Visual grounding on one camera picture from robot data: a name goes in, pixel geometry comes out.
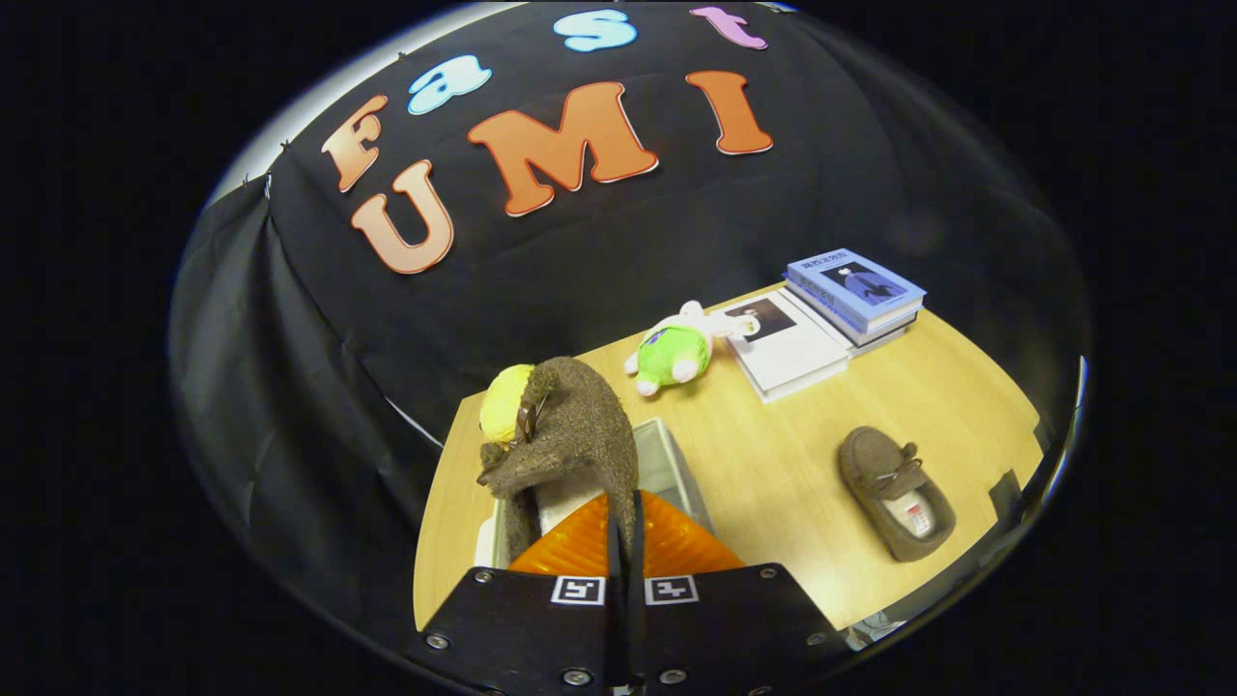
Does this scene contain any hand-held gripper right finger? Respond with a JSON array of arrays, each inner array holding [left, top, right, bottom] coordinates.
[[633, 491, 851, 696]]

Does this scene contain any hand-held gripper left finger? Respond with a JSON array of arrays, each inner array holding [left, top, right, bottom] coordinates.
[[406, 488, 629, 696]]

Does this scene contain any beige fabric storage box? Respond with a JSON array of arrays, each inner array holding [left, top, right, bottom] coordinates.
[[474, 418, 716, 571]]

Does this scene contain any brown fuzzy loafer shoe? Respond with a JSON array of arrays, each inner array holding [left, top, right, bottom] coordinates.
[[837, 425, 958, 564], [476, 356, 641, 564]]

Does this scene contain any yellow bumpy plush ball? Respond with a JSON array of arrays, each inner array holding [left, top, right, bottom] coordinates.
[[478, 363, 538, 446]]

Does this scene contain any green and pink plush toy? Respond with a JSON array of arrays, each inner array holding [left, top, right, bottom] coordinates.
[[623, 300, 760, 397]]

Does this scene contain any white portrait cover book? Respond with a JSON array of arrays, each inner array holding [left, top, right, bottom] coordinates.
[[720, 288, 851, 404]]

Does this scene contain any thin blue spine book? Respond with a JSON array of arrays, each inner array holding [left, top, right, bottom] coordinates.
[[785, 280, 919, 357]]

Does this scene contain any blue cover book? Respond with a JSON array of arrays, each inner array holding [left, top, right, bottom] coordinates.
[[785, 248, 927, 334]]

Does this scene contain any black table edge bracket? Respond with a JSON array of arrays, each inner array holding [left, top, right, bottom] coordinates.
[[988, 469, 1025, 518]]

